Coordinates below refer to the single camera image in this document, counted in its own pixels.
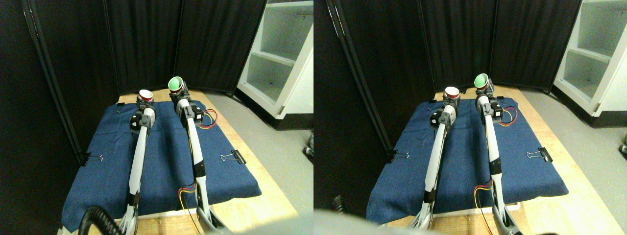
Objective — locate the red cup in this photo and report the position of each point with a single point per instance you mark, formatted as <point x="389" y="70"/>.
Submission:
<point x="145" y="96"/>
<point x="482" y="83"/>
<point x="452" y="93"/>
<point x="177" y="87"/>

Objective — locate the green ball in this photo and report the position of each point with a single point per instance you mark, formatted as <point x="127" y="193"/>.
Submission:
<point x="175" y="83"/>
<point x="481" y="80"/>

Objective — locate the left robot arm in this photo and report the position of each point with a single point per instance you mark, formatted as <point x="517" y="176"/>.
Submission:
<point x="439" y="156"/>
<point x="138" y="161"/>

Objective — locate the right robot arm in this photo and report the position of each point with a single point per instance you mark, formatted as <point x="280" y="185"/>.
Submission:
<point x="492" y="142"/>
<point x="194" y="142"/>

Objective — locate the dark blue cloth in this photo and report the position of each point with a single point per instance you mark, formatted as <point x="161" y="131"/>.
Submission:
<point x="465" y="166"/>
<point x="161" y="171"/>

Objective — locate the black curtain stand pole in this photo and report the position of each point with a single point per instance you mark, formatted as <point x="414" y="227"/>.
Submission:
<point x="360" y="78"/>
<point x="54" y="83"/>

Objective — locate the white shelf unit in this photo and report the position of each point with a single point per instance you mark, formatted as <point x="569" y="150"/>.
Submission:
<point x="588" y="54"/>
<point x="274" y="58"/>

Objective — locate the small dark object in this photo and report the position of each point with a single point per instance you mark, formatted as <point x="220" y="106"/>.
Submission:
<point x="623" y="145"/>
<point x="309" y="146"/>

